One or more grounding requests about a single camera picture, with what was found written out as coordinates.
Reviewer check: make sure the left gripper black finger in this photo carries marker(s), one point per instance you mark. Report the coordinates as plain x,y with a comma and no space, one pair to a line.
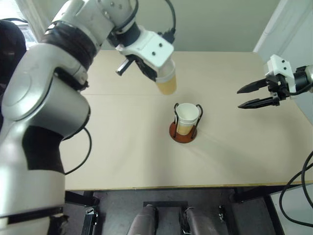
148,71

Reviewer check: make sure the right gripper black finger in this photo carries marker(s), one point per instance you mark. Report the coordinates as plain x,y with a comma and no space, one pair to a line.
264,102
256,85

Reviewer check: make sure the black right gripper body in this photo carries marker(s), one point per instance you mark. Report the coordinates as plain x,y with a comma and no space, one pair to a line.
278,85

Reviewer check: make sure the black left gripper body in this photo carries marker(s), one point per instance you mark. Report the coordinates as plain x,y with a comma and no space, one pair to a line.
133,58

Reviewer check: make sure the orange white ribbed paper cup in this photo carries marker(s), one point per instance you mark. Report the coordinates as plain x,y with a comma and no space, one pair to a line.
167,85
184,128
187,112

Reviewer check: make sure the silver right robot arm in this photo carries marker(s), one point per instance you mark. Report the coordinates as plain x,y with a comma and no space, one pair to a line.
306,76

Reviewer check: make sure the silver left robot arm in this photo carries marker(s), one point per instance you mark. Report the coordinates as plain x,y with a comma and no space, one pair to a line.
36,98

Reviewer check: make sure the white partition panel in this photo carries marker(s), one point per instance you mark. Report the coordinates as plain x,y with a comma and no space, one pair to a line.
286,29

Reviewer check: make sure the window with blinds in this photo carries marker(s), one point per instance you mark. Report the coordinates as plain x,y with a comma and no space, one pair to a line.
29,22

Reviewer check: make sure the dark chair back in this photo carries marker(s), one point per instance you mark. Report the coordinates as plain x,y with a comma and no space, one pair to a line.
11,49

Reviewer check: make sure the dark grey rounded shape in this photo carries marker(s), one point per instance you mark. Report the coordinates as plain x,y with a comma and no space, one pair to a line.
144,220
200,222

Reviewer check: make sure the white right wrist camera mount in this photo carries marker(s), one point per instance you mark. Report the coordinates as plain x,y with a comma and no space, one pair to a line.
278,66

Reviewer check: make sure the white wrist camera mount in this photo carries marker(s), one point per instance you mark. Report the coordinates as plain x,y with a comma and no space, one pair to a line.
151,46
278,66

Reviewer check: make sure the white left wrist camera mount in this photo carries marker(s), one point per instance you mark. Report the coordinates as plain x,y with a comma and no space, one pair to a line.
151,46

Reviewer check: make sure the black floor base plate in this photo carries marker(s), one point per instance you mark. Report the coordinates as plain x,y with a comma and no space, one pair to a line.
166,204

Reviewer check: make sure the black table frame leg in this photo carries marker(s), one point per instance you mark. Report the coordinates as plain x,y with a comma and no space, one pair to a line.
80,203

